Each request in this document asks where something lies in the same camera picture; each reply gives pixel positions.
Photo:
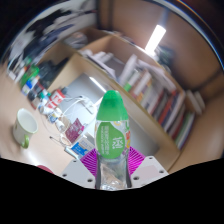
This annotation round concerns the white power strip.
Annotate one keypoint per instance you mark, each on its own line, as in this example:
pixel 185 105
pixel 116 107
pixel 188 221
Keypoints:
pixel 89 105

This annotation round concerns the under-shelf light strip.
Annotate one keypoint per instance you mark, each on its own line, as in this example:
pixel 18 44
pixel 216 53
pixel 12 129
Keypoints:
pixel 97 84

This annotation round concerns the light blue hair brush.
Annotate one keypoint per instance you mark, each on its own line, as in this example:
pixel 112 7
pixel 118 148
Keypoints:
pixel 69 151

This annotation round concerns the magenta packet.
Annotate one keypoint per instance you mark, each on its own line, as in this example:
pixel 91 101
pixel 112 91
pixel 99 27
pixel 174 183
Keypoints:
pixel 75 130

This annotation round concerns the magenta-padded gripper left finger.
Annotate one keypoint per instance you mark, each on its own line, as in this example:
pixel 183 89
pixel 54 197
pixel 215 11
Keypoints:
pixel 78 173

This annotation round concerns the wooden shelf unit with books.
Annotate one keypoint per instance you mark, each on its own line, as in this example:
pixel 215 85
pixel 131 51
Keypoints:
pixel 146 110

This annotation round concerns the green canister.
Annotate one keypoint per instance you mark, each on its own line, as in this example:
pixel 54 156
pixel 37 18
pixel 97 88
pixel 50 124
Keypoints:
pixel 30 76

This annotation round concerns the long ceiling light tube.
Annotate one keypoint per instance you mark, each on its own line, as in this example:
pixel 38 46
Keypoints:
pixel 155 40

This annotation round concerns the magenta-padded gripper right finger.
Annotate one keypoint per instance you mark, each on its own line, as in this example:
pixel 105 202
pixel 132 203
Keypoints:
pixel 148 170

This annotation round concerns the flat round red coaster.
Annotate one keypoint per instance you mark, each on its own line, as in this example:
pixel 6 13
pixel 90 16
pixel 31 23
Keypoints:
pixel 45 169

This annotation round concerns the blue and white carton box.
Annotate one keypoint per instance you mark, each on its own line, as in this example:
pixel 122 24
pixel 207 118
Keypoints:
pixel 81 146

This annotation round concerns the clear bottle with green cap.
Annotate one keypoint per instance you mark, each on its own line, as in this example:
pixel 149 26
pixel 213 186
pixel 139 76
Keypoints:
pixel 111 140

